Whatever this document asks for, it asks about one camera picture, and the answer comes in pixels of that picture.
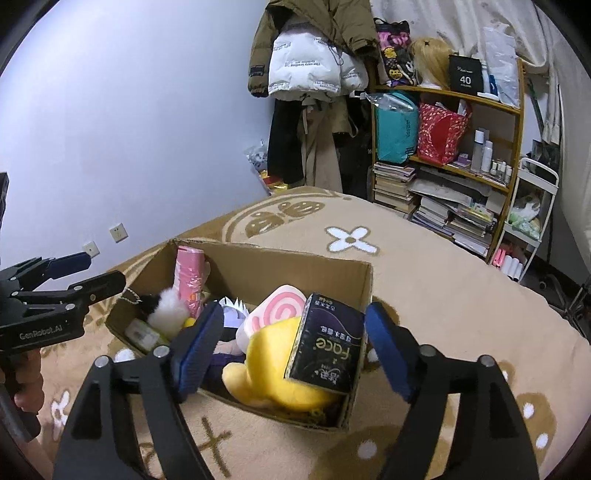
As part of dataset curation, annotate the bear print card tag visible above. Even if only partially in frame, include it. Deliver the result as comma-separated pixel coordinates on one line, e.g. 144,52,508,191
124,319,169,353

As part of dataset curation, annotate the pink swirl roll plush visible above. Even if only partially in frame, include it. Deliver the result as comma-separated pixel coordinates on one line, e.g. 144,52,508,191
235,285,307,353

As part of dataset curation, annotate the red shopping bag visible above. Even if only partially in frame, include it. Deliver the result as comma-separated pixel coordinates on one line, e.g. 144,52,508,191
417,103,472,165

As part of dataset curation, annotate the cardboard box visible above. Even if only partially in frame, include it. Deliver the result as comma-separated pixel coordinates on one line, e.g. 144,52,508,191
104,237,375,432

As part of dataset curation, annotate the olive brown coat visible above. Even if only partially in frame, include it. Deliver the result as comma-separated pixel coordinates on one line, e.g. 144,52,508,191
247,0,379,98

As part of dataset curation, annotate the black box with 40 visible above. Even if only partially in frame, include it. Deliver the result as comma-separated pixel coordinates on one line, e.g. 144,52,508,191
449,55,484,96

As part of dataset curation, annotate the stack of books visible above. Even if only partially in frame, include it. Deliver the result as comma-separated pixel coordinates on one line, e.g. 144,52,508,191
373,162,418,217

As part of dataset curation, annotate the white fluffy sheep plush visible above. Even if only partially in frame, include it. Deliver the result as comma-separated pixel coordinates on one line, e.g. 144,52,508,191
138,287,193,340

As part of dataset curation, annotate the beige trench coat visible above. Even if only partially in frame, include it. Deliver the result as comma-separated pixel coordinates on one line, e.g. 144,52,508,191
301,97,353,192

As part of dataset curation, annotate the black patterned tote bag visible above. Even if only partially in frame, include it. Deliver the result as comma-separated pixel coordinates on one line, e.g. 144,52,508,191
374,18,417,87

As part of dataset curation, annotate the wall socket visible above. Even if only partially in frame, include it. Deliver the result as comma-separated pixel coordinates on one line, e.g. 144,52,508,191
83,241,100,258
109,223,128,243

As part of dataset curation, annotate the teal shopping bag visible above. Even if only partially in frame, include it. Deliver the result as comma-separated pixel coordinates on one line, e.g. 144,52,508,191
376,92,419,164

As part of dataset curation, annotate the black face tissue pack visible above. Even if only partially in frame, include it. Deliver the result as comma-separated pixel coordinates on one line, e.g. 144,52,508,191
284,293,365,395

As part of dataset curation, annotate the person's left hand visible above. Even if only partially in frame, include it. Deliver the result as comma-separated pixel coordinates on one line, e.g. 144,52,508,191
14,349,45,414

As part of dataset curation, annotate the pink plastic package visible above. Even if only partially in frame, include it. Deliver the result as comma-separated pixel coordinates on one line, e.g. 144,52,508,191
173,245,211,319

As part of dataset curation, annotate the yellow plush toy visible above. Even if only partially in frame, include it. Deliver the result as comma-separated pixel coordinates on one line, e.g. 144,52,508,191
221,317,339,412

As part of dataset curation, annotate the upper wall socket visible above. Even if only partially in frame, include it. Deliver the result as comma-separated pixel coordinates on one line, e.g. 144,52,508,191
109,223,128,243

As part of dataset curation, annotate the white puffer jacket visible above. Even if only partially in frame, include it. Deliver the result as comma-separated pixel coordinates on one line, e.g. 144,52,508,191
267,21,369,103

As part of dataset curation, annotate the blonde wig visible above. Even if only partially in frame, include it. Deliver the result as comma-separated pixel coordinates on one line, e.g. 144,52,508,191
410,37,454,90

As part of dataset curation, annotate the lower wall socket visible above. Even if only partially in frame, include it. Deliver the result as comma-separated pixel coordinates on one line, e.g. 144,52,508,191
83,241,100,258

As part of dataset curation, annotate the white metal cart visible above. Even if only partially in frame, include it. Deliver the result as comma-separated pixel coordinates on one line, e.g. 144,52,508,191
490,157,560,283

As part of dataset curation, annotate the wooden shelf unit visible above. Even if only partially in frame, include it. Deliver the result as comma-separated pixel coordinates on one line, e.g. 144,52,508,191
370,86,524,262

